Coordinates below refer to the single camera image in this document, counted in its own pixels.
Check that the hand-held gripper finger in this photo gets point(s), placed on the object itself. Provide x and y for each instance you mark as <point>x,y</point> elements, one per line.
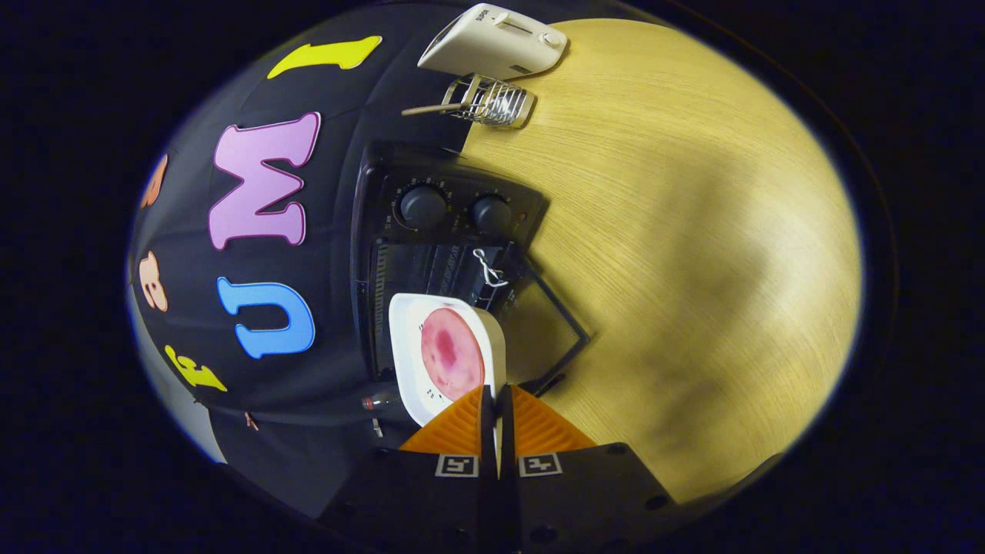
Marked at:
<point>488,431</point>
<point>505,431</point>

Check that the pink meat slice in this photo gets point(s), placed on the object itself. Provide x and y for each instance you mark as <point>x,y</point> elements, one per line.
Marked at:
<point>450,354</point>

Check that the white square plate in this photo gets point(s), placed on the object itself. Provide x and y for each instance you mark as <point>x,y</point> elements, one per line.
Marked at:
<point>408,323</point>

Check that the black toaster oven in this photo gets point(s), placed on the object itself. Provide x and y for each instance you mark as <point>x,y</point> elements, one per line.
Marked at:
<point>454,211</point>

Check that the white pop-up toaster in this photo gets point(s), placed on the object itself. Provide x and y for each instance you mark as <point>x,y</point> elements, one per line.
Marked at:
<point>492,46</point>

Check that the clear plastic water bottle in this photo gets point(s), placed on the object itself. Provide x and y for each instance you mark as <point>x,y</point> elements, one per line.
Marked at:
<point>378,401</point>

